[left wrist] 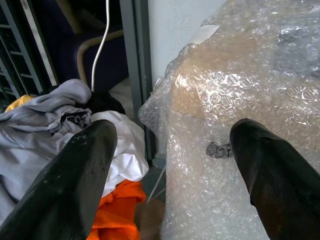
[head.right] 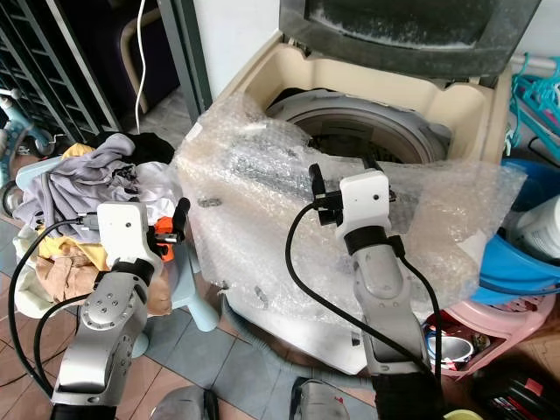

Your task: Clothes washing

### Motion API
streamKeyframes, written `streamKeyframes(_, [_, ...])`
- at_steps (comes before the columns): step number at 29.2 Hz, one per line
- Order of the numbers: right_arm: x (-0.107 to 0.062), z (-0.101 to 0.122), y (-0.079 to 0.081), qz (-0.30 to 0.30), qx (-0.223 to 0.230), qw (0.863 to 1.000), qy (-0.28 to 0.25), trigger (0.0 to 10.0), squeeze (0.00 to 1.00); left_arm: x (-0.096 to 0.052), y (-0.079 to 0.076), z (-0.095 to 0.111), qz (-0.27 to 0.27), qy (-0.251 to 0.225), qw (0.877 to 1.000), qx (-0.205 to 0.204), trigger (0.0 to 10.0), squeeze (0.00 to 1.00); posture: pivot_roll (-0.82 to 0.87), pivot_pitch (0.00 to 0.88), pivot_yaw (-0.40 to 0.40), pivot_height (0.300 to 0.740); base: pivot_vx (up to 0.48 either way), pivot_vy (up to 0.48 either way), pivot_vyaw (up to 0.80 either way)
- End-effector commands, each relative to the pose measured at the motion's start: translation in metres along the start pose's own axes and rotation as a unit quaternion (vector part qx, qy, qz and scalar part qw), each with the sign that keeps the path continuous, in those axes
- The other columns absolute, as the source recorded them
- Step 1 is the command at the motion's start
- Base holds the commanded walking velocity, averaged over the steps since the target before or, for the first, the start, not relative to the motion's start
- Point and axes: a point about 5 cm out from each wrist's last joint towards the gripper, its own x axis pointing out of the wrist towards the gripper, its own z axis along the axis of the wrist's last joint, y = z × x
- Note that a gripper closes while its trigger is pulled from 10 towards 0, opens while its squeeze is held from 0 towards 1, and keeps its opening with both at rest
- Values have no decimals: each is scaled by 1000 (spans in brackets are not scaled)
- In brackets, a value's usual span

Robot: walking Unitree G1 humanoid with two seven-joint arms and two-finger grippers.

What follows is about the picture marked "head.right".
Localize teal clothes hangers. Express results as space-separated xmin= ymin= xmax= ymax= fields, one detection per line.
xmin=505 ymin=52 xmax=560 ymax=160

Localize silver metal cup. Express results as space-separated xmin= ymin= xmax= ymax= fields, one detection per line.
xmin=424 ymin=328 xmax=475 ymax=370

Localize dark grey door post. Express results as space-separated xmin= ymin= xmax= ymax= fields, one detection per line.
xmin=157 ymin=0 xmax=214 ymax=125

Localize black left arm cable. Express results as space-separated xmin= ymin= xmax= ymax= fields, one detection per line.
xmin=7 ymin=217 xmax=99 ymax=400

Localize black and red box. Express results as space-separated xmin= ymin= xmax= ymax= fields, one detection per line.
xmin=472 ymin=367 xmax=560 ymax=420

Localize black garment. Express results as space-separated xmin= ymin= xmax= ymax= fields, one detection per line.
xmin=129 ymin=131 xmax=178 ymax=165

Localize blue plastic basin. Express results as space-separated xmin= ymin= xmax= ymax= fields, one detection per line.
xmin=484 ymin=157 xmax=560 ymax=305

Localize grey washer drum rim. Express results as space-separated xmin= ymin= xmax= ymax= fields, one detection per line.
xmin=266 ymin=87 xmax=458 ymax=169

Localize clear bubble wrap sheet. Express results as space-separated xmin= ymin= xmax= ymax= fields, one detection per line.
xmin=173 ymin=92 xmax=528 ymax=353

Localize grey garment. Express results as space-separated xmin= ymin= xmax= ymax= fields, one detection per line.
xmin=13 ymin=134 xmax=174 ymax=230

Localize cream top-loading washing machine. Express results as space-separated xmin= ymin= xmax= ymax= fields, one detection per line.
xmin=206 ymin=26 xmax=528 ymax=379

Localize white cloth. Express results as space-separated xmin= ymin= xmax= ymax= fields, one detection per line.
xmin=12 ymin=261 xmax=55 ymax=321

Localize dark metal grille gate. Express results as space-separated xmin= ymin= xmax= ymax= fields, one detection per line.
xmin=0 ymin=0 xmax=108 ymax=151

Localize light blue child tricycle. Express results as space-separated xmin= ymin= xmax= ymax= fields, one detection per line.
xmin=0 ymin=87 xmax=55 ymax=221

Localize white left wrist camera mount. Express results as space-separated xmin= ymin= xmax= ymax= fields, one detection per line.
xmin=95 ymin=200 xmax=164 ymax=286

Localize tan curved pipe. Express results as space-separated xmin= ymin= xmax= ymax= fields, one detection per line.
xmin=120 ymin=7 xmax=169 ymax=90

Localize pink plastic basket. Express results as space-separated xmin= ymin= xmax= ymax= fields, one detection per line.
xmin=423 ymin=293 xmax=560 ymax=379

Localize grey right robot foot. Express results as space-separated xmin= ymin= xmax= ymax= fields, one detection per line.
xmin=290 ymin=375 xmax=353 ymax=420

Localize light blue plastic chair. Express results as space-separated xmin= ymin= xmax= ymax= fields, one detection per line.
xmin=13 ymin=157 xmax=221 ymax=360

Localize white plastic bottle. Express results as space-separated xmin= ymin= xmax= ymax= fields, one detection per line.
xmin=514 ymin=196 xmax=560 ymax=265

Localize white hanging cable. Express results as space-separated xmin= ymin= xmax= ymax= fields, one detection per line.
xmin=135 ymin=0 xmax=149 ymax=134

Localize dark grey washer lid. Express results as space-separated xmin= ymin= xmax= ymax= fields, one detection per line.
xmin=277 ymin=0 xmax=543 ymax=81

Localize beige brown garment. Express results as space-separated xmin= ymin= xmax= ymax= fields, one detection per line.
xmin=38 ymin=254 xmax=99 ymax=304

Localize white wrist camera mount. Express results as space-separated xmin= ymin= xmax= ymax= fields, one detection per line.
xmin=95 ymin=200 xmax=164 ymax=286
xmin=333 ymin=170 xmax=394 ymax=243

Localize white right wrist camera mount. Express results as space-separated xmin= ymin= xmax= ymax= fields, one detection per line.
xmin=333 ymin=170 xmax=394 ymax=243

